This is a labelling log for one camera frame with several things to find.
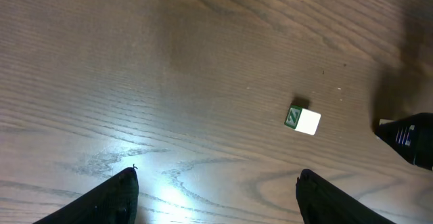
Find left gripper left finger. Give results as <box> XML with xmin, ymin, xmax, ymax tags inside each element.
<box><xmin>35</xmin><ymin>167</ymin><xmax>139</xmax><ymax>224</ymax></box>

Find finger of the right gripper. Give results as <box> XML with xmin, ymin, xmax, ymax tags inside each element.
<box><xmin>374</xmin><ymin>112</ymin><xmax>432</xmax><ymax>171</ymax></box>

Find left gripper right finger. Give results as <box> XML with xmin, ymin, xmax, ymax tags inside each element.
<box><xmin>296</xmin><ymin>169</ymin><xmax>393</xmax><ymax>224</ymax></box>

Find plain white block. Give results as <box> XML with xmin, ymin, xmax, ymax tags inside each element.
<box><xmin>284</xmin><ymin>105</ymin><xmax>321</xmax><ymax>135</ymax></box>

